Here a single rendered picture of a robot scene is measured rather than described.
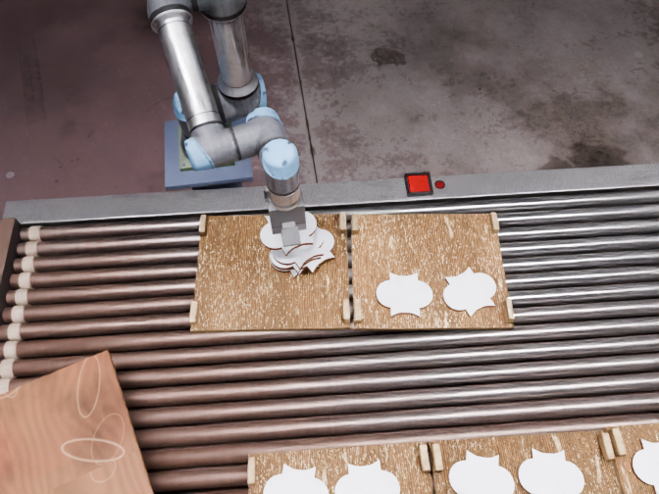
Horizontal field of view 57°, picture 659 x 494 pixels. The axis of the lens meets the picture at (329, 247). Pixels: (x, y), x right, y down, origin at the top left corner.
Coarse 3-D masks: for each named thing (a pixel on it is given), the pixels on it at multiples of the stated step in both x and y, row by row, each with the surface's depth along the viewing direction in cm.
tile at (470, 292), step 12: (456, 276) 160; (468, 276) 160; (480, 276) 160; (456, 288) 158; (468, 288) 158; (480, 288) 158; (492, 288) 158; (444, 300) 156; (456, 300) 156; (468, 300) 156; (480, 300) 156; (468, 312) 155
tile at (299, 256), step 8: (320, 232) 161; (312, 240) 160; (320, 240) 160; (296, 248) 159; (304, 248) 159; (312, 248) 159; (280, 256) 158; (288, 256) 158; (296, 256) 158; (304, 256) 158; (312, 256) 158; (280, 264) 158; (288, 264) 157; (296, 264) 157
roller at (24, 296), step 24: (504, 264) 165; (528, 264) 165; (552, 264) 165; (576, 264) 166; (600, 264) 166; (624, 264) 167; (648, 264) 168; (24, 288) 162; (48, 288) 162; (72, 288) 161; (96, 288) 161; (120, 288) 161; (144, 288) 161; (168, 288) 162; (192, 288) 162
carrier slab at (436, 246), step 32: (384, 224) 170; (416, 224) 170; (448, 224) 170; (480, 224) 170; (352, 256) 164; (384, 256) 164; (416, 256) 164; (448, 256) 164; (480, 256) 164; (384, 320) 155; (416, 320) 155; (448, 320) 155; (480, 320) 155
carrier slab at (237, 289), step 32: (224, 224) 170; (256, 224) 170; (320, 224) 170; (224, 256) 164; (256, 256) 164; (224, 288) 159; (256, 288) 159; (288, 288) 159; (320, 288) 159; (224, 320) 155; (256, 320) 155; (288, 320) 155; (320, 320) 155
